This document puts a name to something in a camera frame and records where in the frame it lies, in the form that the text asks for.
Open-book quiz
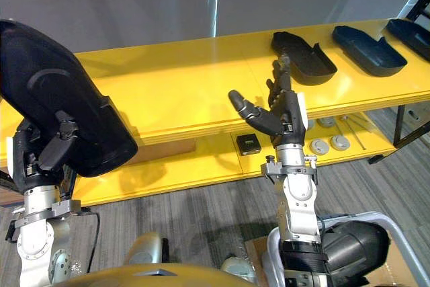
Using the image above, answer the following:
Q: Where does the black shelf frame leg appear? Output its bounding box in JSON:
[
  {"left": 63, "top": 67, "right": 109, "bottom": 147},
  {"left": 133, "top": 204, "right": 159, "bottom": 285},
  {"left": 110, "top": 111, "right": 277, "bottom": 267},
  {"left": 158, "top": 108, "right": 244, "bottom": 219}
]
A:
[{"left": 368, "top": 101, "right": 430, "bottom": 165}]

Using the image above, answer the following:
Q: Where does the thin metal rod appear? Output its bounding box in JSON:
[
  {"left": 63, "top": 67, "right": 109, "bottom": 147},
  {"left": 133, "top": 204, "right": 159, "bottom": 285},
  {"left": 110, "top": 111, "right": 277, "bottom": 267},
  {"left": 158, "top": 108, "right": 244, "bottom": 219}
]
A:
[{"left": 339, "top": 116, "right": 368, "bottom": 151}]

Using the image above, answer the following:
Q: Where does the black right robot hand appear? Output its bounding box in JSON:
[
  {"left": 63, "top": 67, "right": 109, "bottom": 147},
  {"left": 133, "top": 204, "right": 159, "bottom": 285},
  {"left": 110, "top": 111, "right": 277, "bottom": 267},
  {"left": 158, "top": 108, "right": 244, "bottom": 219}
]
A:
[{"left": 228, "top": 54, "right": 308, "bottom": 149}]

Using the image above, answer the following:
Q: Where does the black plastic housing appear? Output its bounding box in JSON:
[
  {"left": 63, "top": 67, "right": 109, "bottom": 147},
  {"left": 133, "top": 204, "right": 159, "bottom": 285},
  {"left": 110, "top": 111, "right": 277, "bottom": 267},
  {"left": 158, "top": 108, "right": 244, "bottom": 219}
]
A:
[
  {"left": 318, "top": 220, "right": 391, "bottom": 282},
  {"left": 332, "top": 25, "right": 408, "bottom": 78},
  {"left": 271, "top": 31, "right": 338, "bottom": 87},
  {"left": 385, "top": 18, "right": 430, "bottom": 63},
  {"left": 0, "top": 19, "right": 139, "bottom": 178}
]

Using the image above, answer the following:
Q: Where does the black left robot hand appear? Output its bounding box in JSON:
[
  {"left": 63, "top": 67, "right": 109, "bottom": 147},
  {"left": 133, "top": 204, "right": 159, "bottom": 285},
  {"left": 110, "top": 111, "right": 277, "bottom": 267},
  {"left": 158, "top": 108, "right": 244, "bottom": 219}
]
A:
[{"left": 6, "top": 110, "right": 81, "bottom": 195}]

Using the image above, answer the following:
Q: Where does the brown cardboard box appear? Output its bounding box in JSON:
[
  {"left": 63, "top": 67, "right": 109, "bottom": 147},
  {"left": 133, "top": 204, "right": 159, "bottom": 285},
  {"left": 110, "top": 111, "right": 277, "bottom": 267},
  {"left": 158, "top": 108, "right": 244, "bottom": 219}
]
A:
[{"left": 244, "top": 235, "right": 430, "bottom": 287}]

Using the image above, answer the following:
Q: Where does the silver right robot leg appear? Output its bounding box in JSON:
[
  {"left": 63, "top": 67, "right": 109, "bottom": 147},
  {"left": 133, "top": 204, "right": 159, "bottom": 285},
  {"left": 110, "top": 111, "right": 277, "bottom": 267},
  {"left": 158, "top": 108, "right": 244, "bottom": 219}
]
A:
[{"left": 220, "top": 255, "right": 259, "bottom": 285}]

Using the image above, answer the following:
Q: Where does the white tube frame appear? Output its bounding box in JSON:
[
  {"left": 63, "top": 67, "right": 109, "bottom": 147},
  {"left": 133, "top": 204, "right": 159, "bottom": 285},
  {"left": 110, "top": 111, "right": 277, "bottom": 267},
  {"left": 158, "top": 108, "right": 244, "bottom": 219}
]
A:
[{"left": 264, "top": 211, "right": 430, "bottom": 287}]

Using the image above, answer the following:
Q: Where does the silver robot leg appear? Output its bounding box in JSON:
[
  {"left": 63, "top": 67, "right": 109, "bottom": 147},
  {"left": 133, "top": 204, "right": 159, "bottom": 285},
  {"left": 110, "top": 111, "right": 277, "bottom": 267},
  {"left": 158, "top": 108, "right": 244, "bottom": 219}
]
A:
[
  {"left": 220, "top": 255, "right": 259, "bottom": 285},
  {"left": 127, "top": 232, "right": 169, "bottom": 266}
]

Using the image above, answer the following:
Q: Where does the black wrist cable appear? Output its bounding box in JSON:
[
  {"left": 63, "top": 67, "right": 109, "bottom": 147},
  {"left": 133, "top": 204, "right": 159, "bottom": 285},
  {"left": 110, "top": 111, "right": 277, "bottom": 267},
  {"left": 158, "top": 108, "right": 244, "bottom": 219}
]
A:
[{"left": 79, "top": 210, "right": 101, "bottom": 275}]

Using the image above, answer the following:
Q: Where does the yellow robot torso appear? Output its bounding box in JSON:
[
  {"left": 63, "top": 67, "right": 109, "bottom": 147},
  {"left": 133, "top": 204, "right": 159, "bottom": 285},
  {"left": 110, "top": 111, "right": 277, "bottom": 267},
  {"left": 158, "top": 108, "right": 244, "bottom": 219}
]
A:
[{"left": 58, "top": 263, "right": 257, "bottom": 287}]

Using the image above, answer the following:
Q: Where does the silver left robot leg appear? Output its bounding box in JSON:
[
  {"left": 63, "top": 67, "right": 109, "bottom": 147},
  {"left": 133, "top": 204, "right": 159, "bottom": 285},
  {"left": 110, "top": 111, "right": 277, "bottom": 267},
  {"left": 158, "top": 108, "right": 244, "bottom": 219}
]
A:
[{"left": 127, "top": 232, "right": 169, "bottom": 266}]

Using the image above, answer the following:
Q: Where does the small black square box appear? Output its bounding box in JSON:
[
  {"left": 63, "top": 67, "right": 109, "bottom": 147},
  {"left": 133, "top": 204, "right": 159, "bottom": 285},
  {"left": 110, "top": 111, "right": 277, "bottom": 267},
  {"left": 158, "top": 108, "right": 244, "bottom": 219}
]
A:
[{"left": 236, "top": 134, "right": 263, "bottom": 157}]

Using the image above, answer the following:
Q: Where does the yellow low shelf board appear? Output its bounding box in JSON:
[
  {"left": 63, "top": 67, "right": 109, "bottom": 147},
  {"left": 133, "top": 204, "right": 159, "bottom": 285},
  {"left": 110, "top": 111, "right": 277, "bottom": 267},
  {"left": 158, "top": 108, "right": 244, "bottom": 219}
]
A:
[{"left": 72, "top": 108, "right": 397, "bottom": 207}]

